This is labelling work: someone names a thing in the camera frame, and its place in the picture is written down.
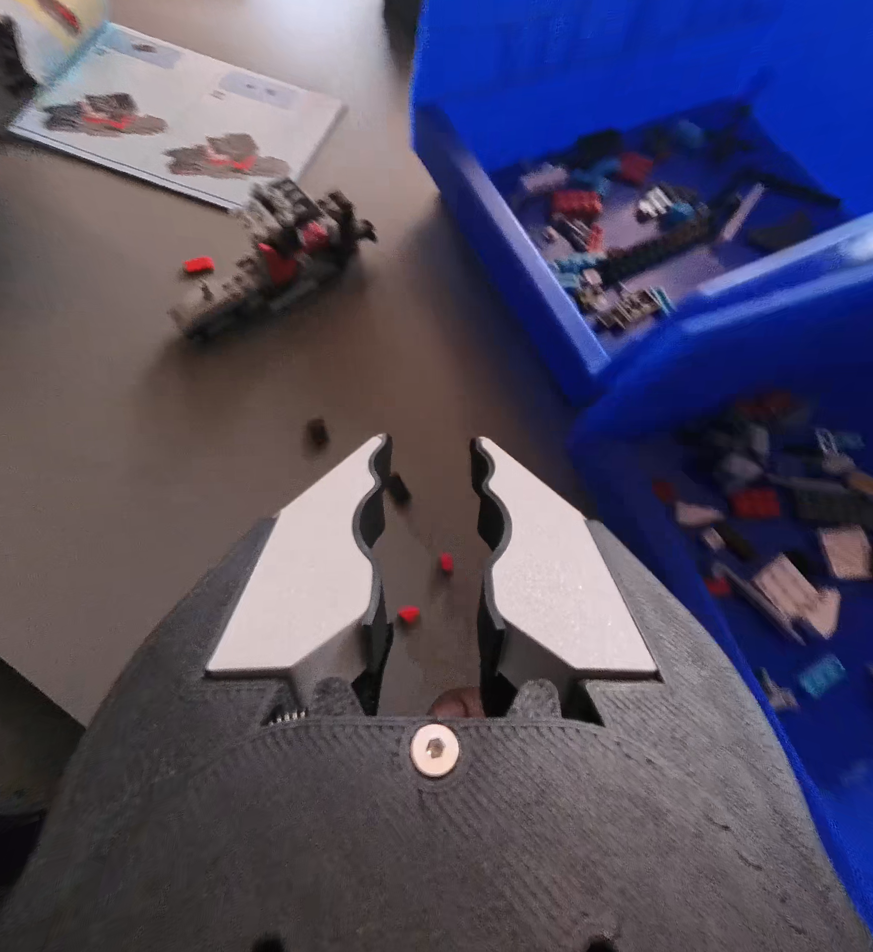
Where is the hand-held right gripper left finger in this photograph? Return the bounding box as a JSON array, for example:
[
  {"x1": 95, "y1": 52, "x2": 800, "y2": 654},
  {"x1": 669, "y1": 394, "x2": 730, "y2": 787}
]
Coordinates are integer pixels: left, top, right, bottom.
[{"x1": 206, "y1": 433, "x2": 394, "y2": 716}]

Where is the pile of loose toy bricks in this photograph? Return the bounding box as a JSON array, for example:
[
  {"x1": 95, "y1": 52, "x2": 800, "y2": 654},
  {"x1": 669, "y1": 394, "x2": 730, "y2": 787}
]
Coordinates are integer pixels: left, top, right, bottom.
[
  {"x1": 648, "y1": 390, "x2": 873, "y2": 737},
  {"x1": 514, "y1": 112, "x2": 847, "y2": 334}
]

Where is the brown desk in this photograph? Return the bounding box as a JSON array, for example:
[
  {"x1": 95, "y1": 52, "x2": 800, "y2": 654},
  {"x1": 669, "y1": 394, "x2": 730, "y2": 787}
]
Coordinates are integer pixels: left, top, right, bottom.
[{"x1": 0, "y1": 0, "x2": 594, "y2": 728}]

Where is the blue plastic bin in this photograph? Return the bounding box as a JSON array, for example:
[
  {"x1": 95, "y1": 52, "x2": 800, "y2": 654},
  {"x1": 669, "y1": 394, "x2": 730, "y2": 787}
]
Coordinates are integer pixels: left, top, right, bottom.
[
  {"x1": 566, "y1": 216, "x2": 873, "y2": 952},
  {"x1": 409, "y1": 0, "x2": 873, "y2": 409}
]

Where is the person's right hand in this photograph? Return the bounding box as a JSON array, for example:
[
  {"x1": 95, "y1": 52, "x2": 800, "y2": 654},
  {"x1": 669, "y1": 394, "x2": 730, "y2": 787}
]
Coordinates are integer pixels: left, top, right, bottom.
[{"x1": 431, "y1": 688, "x2": 487, "y2": 720}]

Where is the toy brick truck model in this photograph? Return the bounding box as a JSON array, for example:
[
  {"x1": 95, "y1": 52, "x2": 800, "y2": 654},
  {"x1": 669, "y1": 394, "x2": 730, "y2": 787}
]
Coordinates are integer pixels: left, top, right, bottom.
[{"x1": 169, "y1": 178, "x2": 378, "y2": 345}]

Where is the toy instruction booklet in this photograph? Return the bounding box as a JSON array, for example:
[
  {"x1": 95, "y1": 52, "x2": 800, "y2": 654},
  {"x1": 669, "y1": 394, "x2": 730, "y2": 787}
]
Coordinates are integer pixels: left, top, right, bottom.
[{"x1": 8, "y1": 22, "x2": 347, "y2": 213}]

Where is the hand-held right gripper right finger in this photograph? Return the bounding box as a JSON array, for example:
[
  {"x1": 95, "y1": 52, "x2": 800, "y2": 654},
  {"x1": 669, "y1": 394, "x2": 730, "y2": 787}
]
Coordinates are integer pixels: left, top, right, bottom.
[{"x1": 470, "y1": 436, "x2": 662, "y2": 718}]

